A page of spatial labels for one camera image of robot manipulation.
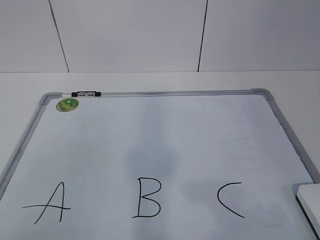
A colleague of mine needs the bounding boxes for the white board with grey frame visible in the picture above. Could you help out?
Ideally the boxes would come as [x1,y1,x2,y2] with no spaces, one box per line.
[0,89,320,240]

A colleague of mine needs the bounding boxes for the white whiteboard eraser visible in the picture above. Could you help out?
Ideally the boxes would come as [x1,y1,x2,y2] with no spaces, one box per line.
[296,183,320,240]

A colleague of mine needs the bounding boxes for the round green magnet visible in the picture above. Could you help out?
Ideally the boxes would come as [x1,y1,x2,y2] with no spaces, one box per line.
[56,98,79,113]

